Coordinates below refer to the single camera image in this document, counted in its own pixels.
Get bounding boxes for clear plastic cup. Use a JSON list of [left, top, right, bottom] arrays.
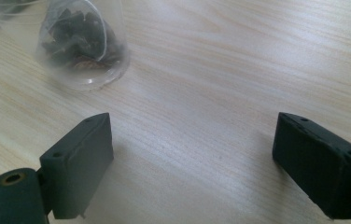
[[35, 0, 132, 92]]

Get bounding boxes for pyramid tea bag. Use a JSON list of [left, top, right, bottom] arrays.
[[38, 5, 125, 71]]

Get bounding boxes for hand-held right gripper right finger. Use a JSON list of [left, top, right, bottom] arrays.
[[272, 111, 351, 220]]

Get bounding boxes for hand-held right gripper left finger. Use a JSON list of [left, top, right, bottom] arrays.
[[39, 112, 115, 220]]

